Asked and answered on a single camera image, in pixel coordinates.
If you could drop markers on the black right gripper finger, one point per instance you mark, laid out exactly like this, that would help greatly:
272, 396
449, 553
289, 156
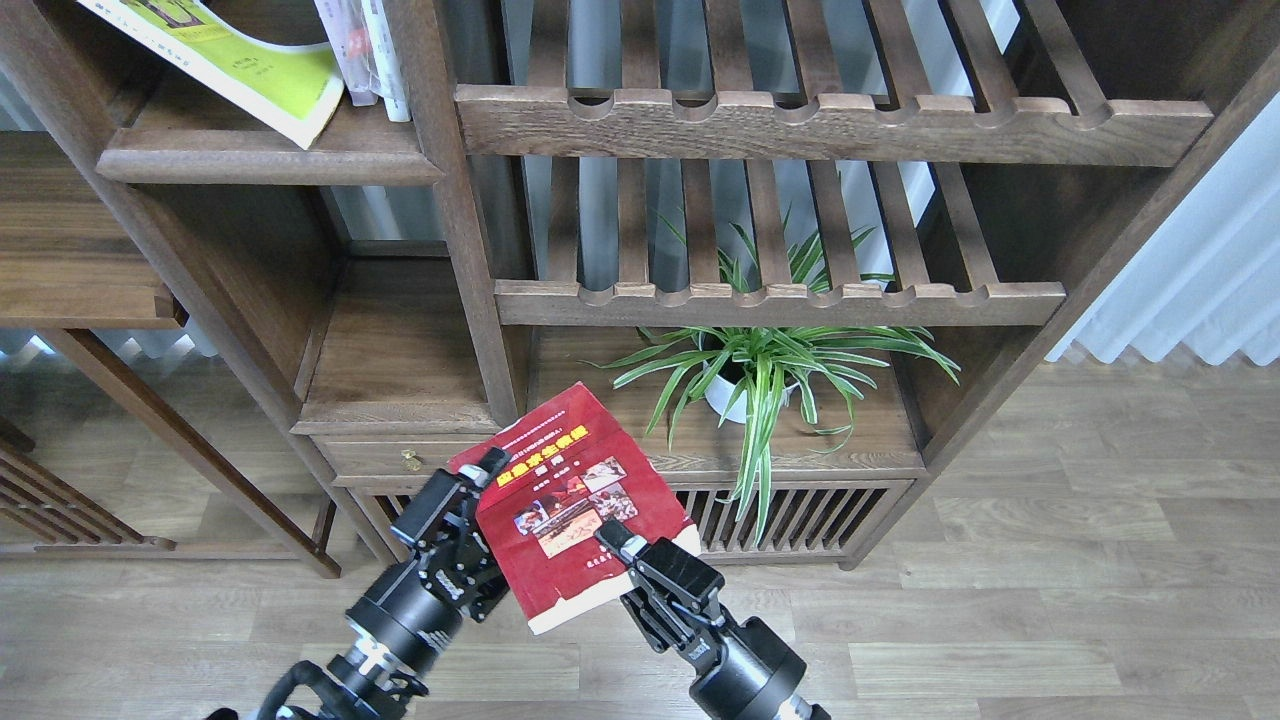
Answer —
665, 575

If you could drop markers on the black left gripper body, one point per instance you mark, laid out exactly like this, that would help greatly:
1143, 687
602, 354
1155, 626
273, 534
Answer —
409, 616

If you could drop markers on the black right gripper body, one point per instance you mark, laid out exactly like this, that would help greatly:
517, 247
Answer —
742, 671

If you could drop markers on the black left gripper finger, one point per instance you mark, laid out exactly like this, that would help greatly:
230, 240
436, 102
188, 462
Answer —
442, 513

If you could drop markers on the red paperback book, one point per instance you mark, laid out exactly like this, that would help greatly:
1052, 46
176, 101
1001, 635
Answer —
571, 467

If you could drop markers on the yellow green book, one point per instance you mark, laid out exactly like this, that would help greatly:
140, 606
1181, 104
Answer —
295, 89

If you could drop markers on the white lavender book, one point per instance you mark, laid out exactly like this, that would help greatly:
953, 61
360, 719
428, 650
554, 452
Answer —
346, 28

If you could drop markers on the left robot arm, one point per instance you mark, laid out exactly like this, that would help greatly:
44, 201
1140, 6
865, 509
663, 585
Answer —
341, 691

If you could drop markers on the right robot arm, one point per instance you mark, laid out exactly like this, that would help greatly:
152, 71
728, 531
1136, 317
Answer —
743, 671

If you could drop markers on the brass drawer knob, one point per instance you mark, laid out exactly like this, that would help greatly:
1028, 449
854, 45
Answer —
411, 462

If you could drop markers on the white plant pot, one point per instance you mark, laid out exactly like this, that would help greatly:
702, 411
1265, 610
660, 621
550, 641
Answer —
769, 398

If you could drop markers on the green spider plant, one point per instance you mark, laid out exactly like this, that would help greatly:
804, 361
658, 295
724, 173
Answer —
692, 357

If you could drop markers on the dark wooden bookshelf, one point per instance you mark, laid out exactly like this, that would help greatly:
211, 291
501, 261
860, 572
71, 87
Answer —
575, 170

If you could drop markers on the wooden side furniture left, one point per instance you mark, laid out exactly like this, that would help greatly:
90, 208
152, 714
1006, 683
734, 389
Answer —
69, 270

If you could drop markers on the upright white book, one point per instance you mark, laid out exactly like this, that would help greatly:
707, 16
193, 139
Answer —
387, 81

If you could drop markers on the white pleated curtain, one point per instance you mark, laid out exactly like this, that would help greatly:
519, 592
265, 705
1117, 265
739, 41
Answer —
1208, 279

